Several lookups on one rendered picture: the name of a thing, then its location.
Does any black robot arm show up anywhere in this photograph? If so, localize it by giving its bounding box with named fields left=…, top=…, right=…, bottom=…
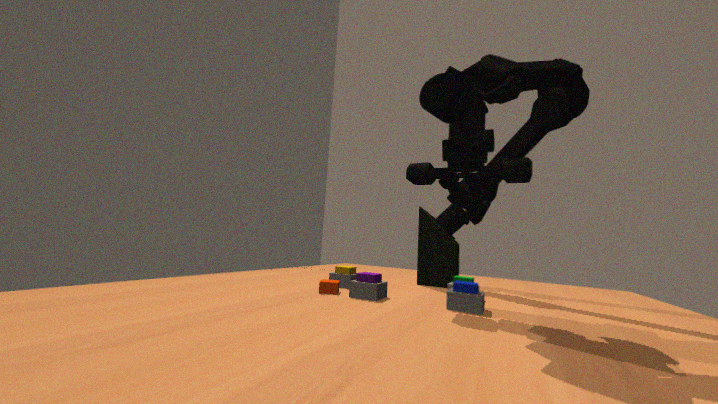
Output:
left=419, top=54, right=590, bottom=239

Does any blue button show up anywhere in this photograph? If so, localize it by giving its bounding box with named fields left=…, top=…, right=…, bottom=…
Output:
left=446, top=280, right=484, bottom=315

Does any green button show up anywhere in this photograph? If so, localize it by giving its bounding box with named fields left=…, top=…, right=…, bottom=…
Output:
left=447, top=275, right=474, bottom=290

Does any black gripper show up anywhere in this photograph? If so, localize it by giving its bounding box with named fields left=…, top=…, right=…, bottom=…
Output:
left=406, top=126, right=532, bottom=225

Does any orange block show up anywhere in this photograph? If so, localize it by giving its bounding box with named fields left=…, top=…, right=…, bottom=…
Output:
left=319, top=279, right=340, bottom=294

